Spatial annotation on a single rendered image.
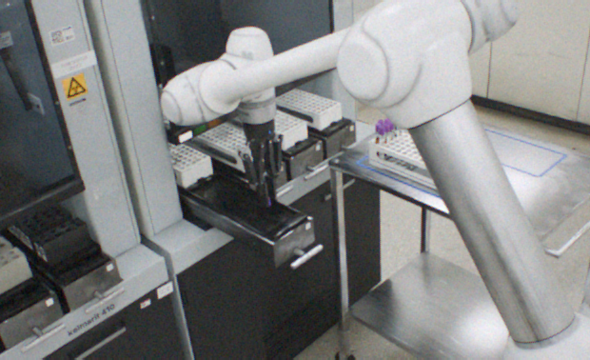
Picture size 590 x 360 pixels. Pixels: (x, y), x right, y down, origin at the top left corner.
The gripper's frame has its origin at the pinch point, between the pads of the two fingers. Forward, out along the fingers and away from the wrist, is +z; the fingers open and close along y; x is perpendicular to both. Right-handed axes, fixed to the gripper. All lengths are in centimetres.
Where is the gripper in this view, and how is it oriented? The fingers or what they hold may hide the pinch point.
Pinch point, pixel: (266, 190)
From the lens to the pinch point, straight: 166.9
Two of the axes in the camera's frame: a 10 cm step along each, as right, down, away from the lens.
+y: -7.0, 4.3, -5.7
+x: 7.1, 3.2, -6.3
